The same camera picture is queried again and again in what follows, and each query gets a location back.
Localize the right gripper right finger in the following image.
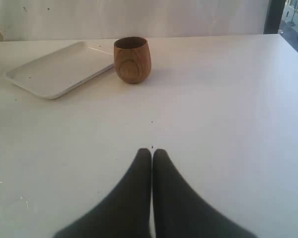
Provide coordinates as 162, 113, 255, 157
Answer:
152, 149, 255, 238

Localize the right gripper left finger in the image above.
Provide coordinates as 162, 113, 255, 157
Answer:
54, 148, 151, 238

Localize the brown wooden cup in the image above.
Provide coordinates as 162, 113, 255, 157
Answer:
114, 37, 151, 84

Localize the white rectangular tray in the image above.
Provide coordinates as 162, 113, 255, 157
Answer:
5, 41, 113, 99

